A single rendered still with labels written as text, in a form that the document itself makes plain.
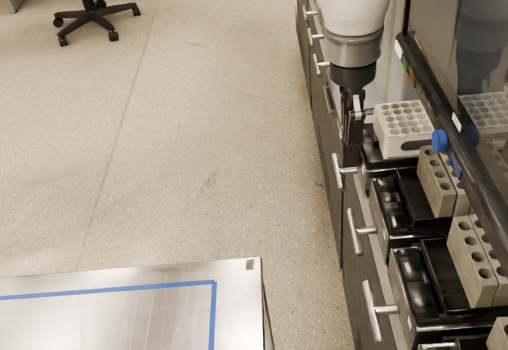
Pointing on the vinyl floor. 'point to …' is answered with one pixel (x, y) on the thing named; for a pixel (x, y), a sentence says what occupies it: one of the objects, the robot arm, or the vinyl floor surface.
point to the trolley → (139, 308)
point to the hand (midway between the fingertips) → (350, 151)
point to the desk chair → (95, 10)
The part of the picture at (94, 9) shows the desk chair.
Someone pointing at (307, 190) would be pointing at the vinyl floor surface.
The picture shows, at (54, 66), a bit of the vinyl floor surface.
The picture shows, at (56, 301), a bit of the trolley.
